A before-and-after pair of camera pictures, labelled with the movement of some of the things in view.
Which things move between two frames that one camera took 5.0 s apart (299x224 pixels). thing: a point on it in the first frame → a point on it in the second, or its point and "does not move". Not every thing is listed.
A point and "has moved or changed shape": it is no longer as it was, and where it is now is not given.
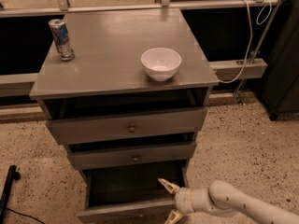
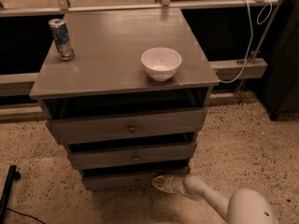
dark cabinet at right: (279, 88) does not move
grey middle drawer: (92, 156) does not move
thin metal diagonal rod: (238, 93) does not move
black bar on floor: (13, 175) does not move
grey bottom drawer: (131, 193) has moved or changed shape
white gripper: (182, 199) → (167, 184)
